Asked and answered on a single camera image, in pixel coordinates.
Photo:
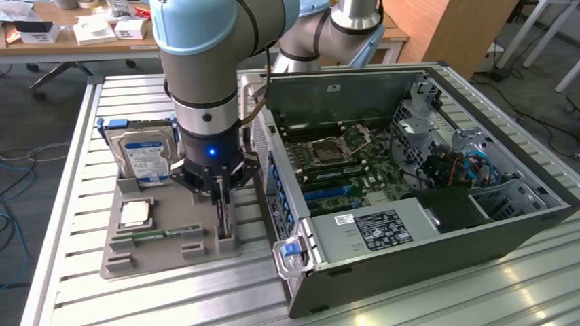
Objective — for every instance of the black graphics card silver bracket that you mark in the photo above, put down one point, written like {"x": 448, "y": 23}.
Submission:
{"x": 220, "y": 217}

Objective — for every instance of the grey power supply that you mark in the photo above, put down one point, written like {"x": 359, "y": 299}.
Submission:
{"x": 376, "y": 227}

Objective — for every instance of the wooden cabinet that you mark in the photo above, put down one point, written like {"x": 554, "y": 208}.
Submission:
{"x": 454, "y": 30}

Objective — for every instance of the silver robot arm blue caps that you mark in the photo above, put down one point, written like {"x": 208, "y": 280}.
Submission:
{"x": 199, "y": 68}

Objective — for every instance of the grey parts rack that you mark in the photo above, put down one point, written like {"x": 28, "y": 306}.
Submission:
{"x": 176, "y": 210}

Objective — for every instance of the large white box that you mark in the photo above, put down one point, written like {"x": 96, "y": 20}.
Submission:
{"x": 95, "y": 34}

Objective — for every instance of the CPU socket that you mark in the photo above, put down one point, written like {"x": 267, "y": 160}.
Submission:
{"x": 326, "y": 151}

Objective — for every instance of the silver chipset heatsink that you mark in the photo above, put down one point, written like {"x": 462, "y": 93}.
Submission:
{"x": 378, "y": 197}

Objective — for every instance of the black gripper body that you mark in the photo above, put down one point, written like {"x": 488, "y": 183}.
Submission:
{"x": 211, "y": 146}

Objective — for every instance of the green RAM stick bare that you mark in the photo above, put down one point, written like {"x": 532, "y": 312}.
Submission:
{"x": 154, "y": 234}

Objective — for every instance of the white desk frame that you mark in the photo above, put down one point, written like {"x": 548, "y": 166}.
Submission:
{"x": 522, "y": 34}

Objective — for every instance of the black power strip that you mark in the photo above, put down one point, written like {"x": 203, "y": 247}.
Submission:
{"x": 499, "y": 75}

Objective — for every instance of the silver disk bay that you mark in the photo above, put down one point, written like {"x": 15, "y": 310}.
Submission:
{"x": 503, "y": 200}

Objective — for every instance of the tape roll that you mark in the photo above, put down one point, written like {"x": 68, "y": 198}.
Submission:
{"x": 87, "y": 3}

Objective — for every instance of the wooden desk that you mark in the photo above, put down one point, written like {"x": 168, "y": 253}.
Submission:
{"x": 46, "y": 47}

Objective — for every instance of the black and white box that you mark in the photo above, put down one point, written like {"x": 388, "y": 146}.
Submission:
{"x": 36, "y": 32}

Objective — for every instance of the black open PC case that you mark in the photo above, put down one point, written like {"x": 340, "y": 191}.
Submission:
{"x": 408, "y": 282}

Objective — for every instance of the labelled RAM stick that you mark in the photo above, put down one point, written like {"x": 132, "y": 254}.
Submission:
{"x": 338, "y": 172}

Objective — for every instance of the silver CPU chip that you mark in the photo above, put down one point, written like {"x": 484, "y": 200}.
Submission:
{"x": 135, "y": 214}

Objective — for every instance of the silver socket cover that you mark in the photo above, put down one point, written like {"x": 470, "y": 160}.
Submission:
{"x": 360, "y": 136}

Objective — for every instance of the red packet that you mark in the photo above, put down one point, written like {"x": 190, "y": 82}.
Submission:
{"x": 144, "y": 13}

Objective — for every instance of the blue case latch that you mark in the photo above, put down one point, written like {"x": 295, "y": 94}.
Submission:
{"x": 292, "y": 251}

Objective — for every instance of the blue expansion slot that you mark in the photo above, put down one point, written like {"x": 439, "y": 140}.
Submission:
{"x": 328, "y": 194}

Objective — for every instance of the grey cup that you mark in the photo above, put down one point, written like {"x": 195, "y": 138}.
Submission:
{"x": 67, "y": 4}

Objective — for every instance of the black desk caster leg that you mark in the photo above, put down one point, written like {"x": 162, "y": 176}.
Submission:
{"x": 54, "y": 76}

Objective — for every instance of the black case lock slider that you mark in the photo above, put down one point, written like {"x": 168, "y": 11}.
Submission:
{"x": 272, "y": 130}

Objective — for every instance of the small white box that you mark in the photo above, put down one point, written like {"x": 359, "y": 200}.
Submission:
{"x": 131, "y": 30}

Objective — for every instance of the hard disk blue caddy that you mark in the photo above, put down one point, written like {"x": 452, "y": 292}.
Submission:
{"x": 143, "y": 156}

